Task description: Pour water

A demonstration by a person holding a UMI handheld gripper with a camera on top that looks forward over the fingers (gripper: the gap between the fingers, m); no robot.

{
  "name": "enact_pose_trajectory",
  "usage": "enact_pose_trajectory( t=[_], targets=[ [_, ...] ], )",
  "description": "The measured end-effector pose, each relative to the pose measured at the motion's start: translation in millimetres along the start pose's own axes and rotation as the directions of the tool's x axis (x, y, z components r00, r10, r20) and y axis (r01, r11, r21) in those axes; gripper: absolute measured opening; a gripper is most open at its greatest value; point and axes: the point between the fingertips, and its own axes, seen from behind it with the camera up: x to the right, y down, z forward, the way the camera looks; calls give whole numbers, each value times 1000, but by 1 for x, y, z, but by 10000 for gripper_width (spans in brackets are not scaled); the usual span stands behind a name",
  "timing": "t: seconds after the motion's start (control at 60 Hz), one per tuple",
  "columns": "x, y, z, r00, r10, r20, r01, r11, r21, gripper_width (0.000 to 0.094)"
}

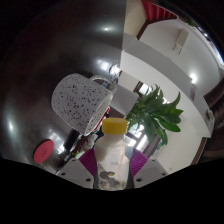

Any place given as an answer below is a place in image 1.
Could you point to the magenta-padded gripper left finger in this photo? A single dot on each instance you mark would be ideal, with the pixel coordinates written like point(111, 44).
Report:
point(75, 170)

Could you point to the broad-leaf plant in white pot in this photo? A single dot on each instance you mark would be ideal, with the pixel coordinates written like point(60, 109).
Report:
point(156, 113)

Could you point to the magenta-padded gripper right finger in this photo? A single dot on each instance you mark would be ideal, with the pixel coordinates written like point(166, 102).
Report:
point(150, 170)

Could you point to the dark wooden glass double door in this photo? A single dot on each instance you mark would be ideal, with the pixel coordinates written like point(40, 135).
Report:
point(141, 141)

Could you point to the red carpeted staircase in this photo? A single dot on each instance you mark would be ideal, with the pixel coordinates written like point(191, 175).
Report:
point(156, 10)

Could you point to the clear yellow-capped drink bottle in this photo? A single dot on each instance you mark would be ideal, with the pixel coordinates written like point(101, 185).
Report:
point(113, 156)

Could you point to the flat round red coaster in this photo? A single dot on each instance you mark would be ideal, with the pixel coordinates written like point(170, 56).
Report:
point(43, 151)

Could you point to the white speckled mug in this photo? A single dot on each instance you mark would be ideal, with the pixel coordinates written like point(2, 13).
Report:
point(78, 101)

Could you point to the dark-framed window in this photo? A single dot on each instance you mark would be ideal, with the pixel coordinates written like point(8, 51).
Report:
point(143, 88)

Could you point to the white wall radiator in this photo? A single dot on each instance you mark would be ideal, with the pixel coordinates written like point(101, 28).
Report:
point(181, 40)

